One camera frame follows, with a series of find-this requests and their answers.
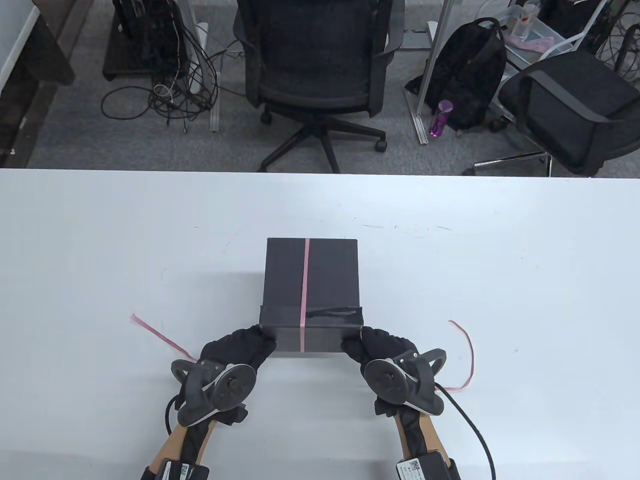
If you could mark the person's left hand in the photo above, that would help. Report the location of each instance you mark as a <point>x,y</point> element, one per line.
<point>240,345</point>

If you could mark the person's right hand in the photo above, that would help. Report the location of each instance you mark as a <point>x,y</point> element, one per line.
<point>380,345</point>

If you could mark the black gift box base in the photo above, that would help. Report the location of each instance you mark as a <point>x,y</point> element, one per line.
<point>330,270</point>

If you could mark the pink ribbon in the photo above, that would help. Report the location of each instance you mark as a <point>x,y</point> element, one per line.
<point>305,280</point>

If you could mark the person's right forearm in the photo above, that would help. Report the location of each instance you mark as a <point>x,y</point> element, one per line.
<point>430,435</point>

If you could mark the person's left forearm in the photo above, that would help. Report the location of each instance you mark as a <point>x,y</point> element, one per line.
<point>172,445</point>

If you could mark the black right forearm pack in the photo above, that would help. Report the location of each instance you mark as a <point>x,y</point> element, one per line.
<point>425,465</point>

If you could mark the black left forearm pack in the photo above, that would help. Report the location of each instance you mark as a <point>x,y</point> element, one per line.
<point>180,470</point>

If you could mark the grey right hand controller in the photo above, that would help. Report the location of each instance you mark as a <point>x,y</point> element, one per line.
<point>387,380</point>

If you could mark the grey hand controller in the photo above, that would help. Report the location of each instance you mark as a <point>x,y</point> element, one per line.
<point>232,387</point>
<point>387,380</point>

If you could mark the grey left hand controller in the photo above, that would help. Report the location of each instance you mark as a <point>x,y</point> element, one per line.
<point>232,387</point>

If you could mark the white metal desk leg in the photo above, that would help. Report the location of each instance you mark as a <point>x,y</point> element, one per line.
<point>421,130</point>
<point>215,120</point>

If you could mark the purple water bottle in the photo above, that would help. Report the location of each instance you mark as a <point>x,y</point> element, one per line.
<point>440,120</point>

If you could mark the black backpack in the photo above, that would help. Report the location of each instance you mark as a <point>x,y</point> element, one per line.
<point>465,65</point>

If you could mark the black mesh office chair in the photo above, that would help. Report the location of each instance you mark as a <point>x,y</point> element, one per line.
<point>315,50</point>

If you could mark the white power strip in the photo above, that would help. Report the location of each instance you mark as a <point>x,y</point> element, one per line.
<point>201,35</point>

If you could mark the black chair with grey armrest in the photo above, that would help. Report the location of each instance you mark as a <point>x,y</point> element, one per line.
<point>575,100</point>

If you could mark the black computer tower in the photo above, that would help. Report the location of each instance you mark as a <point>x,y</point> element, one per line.
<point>135,30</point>

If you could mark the pink cloth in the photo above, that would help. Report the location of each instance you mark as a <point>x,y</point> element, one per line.
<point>532,44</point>

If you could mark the clear small bottle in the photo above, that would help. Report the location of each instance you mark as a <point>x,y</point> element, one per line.
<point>527,25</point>

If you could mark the white desk with dark side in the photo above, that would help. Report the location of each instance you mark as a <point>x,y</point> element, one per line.
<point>15,40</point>

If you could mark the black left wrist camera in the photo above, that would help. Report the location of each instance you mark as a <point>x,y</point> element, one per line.
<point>240,415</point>

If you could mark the white frame storage rack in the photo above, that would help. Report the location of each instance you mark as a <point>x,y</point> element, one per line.
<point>565,46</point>

